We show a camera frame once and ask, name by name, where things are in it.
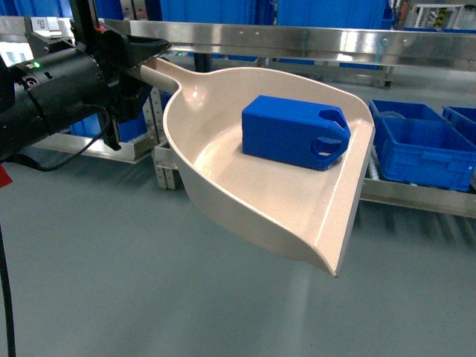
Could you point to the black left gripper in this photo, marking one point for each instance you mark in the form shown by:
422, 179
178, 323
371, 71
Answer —
66, 83

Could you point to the beige plastic dustpan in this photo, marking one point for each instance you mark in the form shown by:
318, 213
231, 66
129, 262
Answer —
298, 213

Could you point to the blue plastic part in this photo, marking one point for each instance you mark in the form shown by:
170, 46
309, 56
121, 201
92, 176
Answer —
296, 132

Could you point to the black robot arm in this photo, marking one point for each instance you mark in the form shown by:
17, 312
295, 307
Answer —
11, 108

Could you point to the stainless steel shelf rack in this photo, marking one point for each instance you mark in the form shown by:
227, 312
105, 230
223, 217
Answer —
449, 51

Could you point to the blue plastic crate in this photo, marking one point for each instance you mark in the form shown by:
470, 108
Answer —
416, 145
462, 119

